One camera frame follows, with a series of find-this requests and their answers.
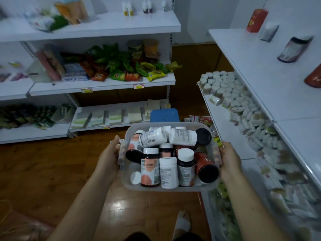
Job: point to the person's left hand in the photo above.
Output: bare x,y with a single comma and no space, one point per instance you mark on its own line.
107,158

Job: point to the person's left thumb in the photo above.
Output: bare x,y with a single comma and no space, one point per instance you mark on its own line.
115,143

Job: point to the pink wrapped rolls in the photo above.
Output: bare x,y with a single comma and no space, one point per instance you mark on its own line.
49,63

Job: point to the blue plastic stool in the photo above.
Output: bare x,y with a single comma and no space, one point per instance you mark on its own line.
164,115

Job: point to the person's right thumb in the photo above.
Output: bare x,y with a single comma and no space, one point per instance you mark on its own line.
222,148

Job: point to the small pastel packets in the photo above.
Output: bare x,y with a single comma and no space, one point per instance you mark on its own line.
12,74

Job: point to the blue and white box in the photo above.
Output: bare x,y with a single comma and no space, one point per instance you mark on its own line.
75,72

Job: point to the white metal shelving unit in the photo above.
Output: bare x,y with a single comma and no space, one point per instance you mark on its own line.
270,80
107,25

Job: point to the white and green snack bag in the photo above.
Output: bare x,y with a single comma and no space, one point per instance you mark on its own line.
46,22

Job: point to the pink plastic bag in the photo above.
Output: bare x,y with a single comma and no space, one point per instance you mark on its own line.
22,227

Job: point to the clear plastic storage bin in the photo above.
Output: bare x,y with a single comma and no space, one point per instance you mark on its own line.
125,178

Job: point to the person's left forearm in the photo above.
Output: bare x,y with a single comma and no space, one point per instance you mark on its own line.
85,203

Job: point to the pile of red snack packets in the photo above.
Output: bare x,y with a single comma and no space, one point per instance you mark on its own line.
99,72

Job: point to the small white dropper bottle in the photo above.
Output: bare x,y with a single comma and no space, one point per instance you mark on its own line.
130,9
164,6
124,7

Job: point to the person's right forearm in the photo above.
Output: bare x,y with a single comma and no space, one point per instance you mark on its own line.
250,208

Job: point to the yellow snack packet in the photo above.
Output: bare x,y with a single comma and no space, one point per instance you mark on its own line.
156,74

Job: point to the person's dark shorts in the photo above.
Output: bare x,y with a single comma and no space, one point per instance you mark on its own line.
163,237

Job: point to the pile of dark green packets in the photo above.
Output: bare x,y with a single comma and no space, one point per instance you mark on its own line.
25,116

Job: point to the pile of white wrapped snacks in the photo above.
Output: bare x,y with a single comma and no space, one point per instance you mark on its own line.
250,110

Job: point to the pile of green snack packets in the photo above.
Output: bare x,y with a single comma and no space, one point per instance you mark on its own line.
112,60

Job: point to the person's right hand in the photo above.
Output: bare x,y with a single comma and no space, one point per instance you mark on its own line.
230,163

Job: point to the row of pale green packets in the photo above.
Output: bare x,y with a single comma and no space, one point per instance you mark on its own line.
112,116

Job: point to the red carton box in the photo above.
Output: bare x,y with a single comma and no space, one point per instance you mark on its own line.
257,20

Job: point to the white flat packet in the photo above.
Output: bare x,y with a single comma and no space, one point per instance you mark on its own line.
269,31

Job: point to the orange paper cup tub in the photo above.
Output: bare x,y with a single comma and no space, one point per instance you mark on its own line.
151,48

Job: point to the green paper cup tub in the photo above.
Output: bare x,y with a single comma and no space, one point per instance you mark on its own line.
135,50

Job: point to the red pouch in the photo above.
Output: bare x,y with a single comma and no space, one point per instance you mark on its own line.
314,77

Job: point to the pile of pill bottles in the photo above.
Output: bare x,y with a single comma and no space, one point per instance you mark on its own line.
169,160

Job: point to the pile of light green packets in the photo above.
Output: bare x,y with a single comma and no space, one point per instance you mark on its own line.
223,213

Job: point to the person's foot in white sock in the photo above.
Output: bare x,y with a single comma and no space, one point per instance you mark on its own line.
181,224

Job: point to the orange snack bag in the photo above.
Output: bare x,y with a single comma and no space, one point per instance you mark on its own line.
71,11

